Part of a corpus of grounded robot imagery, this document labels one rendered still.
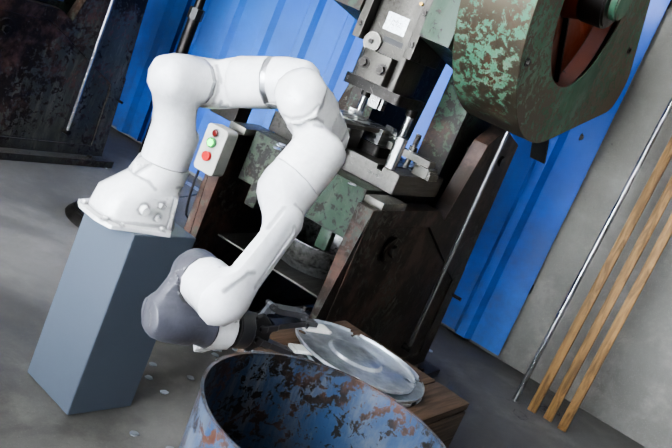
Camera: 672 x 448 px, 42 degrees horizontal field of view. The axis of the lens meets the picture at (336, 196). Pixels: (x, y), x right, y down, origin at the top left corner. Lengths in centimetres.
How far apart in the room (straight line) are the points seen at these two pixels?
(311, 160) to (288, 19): 254
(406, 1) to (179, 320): 122
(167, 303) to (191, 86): 49
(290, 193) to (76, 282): 65
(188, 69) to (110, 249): 43
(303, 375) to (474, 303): 210
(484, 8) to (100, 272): 104
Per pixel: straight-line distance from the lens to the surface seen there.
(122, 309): 199
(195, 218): 251
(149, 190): 192
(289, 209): 156
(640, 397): 352
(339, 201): 231
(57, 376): 210
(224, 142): 239
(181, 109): 187
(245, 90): 181
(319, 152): 162
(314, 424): 159
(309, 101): 164
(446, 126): 263
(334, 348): 189
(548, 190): 351
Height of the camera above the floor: 106
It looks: 12 degrees down
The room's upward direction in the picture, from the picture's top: 23 degrees clockwise
